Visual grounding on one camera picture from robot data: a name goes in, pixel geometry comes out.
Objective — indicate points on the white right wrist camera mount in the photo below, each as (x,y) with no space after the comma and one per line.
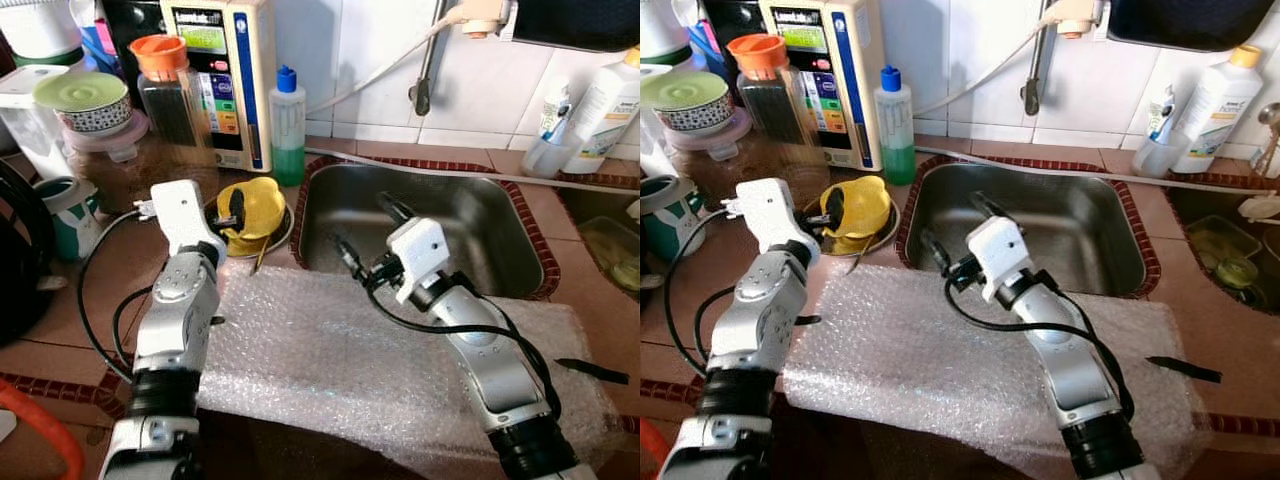
(420,255)
(998,255)

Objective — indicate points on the black wall shelf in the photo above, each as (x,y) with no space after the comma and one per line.
(580,22)
(1190,22)

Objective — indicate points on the grey metal faucet pipe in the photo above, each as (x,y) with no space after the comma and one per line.
(425,70)
(1037,70)

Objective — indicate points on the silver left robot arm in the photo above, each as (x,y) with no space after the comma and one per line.
(175,320)
(755,320)

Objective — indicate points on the patterned bowl green lid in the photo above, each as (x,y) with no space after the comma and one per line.
(82,95)
(690,92)

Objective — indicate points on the white plastic pitcher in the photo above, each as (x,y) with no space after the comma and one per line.
(30,125)
(655,130)

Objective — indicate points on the white bottle orange cap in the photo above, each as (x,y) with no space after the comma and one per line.
(1215,110)
(605,110)

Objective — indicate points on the stainless steel bowl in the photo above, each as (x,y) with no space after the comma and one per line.
(282,238)
(885,238)

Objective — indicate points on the black round appliance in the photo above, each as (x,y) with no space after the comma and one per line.
(20,260)

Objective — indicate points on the green white mug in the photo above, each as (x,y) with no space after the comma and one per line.
(672,218)
(68,220)

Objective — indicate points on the steel fork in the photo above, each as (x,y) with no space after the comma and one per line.
(858,256)
(262,256)

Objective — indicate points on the long black tape strip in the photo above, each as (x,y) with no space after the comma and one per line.
(595,371)
(1185,369)

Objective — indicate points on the green dish soap bottle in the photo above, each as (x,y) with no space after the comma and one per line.
(894,140)
(287,140)

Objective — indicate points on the orange lid glass jar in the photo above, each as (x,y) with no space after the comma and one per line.
(762,58)
(165,60)

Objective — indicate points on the clear bubble wrap sheet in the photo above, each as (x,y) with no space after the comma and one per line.
(320,370)
(900,370)

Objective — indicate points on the clear plastic cup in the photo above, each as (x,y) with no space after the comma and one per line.
(1158,160)
(545,160)

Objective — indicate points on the cream water ionizer appliance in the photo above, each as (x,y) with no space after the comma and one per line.
(850,90)
(245,90)

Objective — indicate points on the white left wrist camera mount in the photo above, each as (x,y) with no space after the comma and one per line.
(178,215)
(770,212)

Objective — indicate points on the yellow plastic cup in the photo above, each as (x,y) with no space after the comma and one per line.
(262,205)
(868,205)

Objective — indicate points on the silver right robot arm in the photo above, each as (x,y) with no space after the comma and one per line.
(490,370)
(1070,370)

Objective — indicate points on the clear glass food container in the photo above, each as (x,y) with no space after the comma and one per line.
(615,255)
(1222,255)

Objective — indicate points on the stainless steel sink basin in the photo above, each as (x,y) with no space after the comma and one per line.
(600,205)
(1210,205)
(470,220)
(1075,220)

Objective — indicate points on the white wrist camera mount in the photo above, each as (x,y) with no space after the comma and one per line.
(770,212)
(998,255)
(178,215)
(420,255)

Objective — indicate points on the white container green band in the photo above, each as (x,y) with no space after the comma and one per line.
(40,25)
(660,25)

